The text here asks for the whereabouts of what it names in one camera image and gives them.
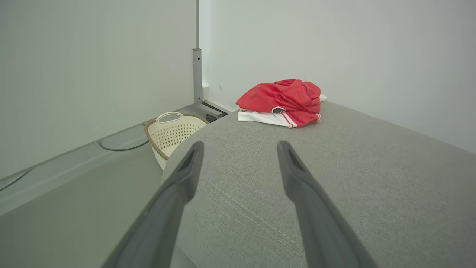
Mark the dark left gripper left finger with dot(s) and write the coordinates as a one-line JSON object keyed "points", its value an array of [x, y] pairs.
{"points": [[167, 208]]}

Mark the pile of red white garments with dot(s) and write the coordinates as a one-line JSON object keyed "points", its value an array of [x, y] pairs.
{"points": [[282, 98]]}

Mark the grey metal stand post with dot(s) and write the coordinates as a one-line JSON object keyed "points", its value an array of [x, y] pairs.
{"points": [[197, 74]]}

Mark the grey fabric sofa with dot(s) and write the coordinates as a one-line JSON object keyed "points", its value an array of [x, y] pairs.
{"points": [[372, 186]]}

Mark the white wall box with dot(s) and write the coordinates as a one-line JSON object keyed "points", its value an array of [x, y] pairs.
{"points": [[205, 93]]}

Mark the cream plastic laundry basket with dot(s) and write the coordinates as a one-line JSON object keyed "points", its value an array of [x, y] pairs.
{"points": [[174, 134]]}

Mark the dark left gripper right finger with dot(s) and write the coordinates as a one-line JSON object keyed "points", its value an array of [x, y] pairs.
{"points": [[316, 212]]}

